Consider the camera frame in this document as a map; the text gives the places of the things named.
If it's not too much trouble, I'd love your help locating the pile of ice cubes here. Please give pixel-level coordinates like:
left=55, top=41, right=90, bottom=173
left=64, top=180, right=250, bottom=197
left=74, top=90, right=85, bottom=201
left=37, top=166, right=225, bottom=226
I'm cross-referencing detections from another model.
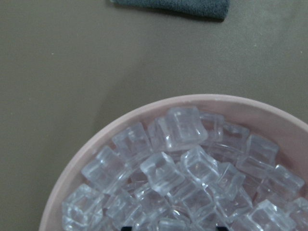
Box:
left=62, top=107, right=308, bottom=231

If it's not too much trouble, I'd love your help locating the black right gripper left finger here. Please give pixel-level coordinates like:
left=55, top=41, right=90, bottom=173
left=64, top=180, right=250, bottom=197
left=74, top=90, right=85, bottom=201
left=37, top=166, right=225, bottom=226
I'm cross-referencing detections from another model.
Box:
left=121, top=226, right=132, bottom=231

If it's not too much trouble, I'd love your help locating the grey folded cloth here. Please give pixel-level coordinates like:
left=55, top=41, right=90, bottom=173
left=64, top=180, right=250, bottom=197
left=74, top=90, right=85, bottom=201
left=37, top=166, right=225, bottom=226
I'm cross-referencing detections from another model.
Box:
left=111, top=0, right=230, bottom=20

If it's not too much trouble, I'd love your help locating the pink bowl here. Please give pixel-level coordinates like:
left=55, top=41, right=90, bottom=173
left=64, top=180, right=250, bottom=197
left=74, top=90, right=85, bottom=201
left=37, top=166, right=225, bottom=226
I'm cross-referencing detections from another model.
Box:
left=39, top=94, right=308, bottom=231

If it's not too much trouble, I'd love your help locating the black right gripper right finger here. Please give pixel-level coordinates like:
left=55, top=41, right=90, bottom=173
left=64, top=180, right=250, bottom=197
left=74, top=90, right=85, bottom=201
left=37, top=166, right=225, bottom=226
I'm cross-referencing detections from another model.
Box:
left=216, top=226, right=229, bottom=231

